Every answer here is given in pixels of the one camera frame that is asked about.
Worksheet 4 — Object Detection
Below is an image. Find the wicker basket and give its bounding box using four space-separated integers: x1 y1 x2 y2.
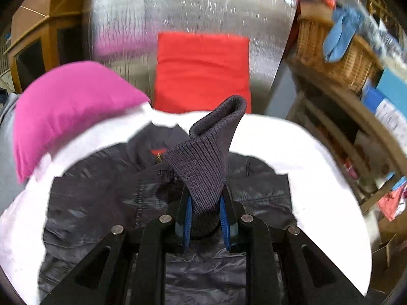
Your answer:
297 15 384 93

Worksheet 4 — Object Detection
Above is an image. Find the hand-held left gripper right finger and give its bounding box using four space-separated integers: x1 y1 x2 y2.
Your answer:
219 191 367 305

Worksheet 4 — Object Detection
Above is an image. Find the red pillow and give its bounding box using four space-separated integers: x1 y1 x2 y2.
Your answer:
153 32 252 114

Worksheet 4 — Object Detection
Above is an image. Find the wooden cabinet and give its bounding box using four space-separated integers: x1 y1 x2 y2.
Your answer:
6 0 93 93

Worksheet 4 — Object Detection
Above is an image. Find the wooden shelf rack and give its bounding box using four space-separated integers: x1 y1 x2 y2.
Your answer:
286 59 407 215

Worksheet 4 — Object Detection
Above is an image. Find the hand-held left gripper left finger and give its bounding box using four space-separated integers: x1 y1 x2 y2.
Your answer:
40 191 193 305

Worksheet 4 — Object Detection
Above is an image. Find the light blue box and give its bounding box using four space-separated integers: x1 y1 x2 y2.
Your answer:
362 68 407 116

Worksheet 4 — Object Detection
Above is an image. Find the blue cloth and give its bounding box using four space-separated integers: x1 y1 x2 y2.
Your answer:
323 6 362 63

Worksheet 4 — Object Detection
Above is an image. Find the grey coat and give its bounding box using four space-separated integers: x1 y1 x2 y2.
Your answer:
0 91 23 194

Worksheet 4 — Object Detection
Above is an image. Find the white textured bed cover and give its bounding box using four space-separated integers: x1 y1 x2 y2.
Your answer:
0 102 374 305

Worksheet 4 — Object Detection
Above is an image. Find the pink pillow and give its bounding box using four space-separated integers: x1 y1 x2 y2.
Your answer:
13 60 151 185

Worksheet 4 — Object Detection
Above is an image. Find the black puffer jacket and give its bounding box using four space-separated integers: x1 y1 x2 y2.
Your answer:
38 95 298 305

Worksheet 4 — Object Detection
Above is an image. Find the silver padded headboard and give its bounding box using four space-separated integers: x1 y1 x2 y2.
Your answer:
84 0 300 115

